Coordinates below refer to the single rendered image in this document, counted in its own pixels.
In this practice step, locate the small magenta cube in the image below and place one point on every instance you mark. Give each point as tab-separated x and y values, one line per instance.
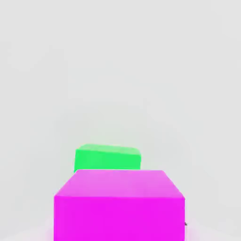
119	210

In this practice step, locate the small green cube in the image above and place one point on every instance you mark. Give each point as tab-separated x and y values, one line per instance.
107	159

